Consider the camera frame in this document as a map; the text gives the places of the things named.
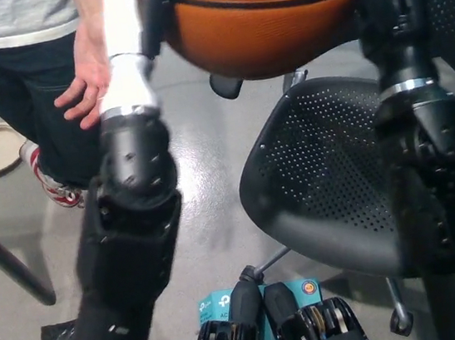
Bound teal TP-Link box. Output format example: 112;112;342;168
196;277;329;340

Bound person left hand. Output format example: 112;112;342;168
44;17;120;135

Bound person right red white sneaker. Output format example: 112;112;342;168
17;134;87;216

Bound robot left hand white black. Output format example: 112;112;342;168
85;0;186;121

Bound orange Wilson basketball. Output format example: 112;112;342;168
161;0;368;91

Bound black slanted table leg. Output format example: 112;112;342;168
0;198;57;313

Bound black perforated office chair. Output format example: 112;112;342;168
199;0;455;340

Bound person grey shirt dark trousers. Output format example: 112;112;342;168
0;0;109;200

